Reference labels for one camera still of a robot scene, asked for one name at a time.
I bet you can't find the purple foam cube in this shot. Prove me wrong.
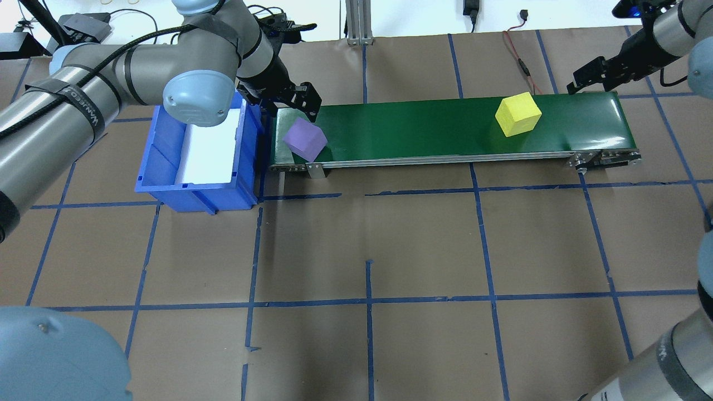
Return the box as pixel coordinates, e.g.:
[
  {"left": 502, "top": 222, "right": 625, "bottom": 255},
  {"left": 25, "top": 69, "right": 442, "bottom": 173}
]
[{"left": 282, "top": 117, "right": 328, "bottom": 163}]

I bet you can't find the grey flat box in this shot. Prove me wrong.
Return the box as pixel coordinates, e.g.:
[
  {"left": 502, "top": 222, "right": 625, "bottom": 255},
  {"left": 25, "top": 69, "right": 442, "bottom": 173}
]
[{"left": 60, "top": 14, "right": 112, "bottom": 42}]

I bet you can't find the yellow foam cube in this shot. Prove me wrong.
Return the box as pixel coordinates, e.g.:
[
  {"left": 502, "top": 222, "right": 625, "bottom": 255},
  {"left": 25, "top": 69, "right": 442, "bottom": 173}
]
[{"left": 495, "top": 92, "right": 543, "bottom": 138}]

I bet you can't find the aluminium extrusion post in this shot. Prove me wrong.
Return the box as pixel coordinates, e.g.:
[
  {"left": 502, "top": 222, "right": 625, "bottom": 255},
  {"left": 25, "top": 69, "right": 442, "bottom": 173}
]
[{"left": 345, "top": 0, "right": 373, "bottom": 45}]

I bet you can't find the blue plastic storage bin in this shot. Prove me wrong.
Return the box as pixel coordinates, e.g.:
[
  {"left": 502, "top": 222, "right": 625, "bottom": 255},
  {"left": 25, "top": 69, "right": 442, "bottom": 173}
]
[{"left": 135, "top": 92, "right": 265, "bottom": 215}]

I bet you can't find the black braided cable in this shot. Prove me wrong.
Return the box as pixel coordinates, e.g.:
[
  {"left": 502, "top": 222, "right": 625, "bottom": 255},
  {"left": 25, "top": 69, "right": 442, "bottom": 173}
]
[{"left": 0, "top": 23, "right": 196, "bottom": 140}]

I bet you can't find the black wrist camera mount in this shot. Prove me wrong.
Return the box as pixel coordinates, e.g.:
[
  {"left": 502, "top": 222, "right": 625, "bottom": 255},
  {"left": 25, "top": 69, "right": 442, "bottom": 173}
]
[
  {"left": 259, "top": 16, "right": 318, "bottom": 44},
  {"left": 612, "top": 0, "right": 677, "bottom": 18}
]

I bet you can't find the green conveyor belt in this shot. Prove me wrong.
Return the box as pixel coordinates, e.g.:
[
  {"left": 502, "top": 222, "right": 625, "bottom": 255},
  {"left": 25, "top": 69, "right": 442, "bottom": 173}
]
[{"left": 269, "top": 91, "right": 643, "bottom": 180}]

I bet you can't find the white foam pad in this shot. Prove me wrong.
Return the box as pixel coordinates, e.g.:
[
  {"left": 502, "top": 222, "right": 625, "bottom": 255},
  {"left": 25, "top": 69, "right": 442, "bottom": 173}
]
[{"left": 175, "top": 107, "right": 241, "bottom": 184}]

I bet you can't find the black flat box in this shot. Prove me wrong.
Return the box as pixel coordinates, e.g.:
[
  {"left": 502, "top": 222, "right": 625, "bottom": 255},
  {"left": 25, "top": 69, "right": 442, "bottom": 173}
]
[{"left": 0, "top": 32, "right": 45, "bottom": 60}]

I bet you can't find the thin red wire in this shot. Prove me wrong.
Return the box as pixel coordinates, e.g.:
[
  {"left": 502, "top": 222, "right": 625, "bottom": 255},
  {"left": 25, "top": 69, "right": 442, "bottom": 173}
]
[{"left": 503, "top": 31, "right": 540, "bottom": 94}]

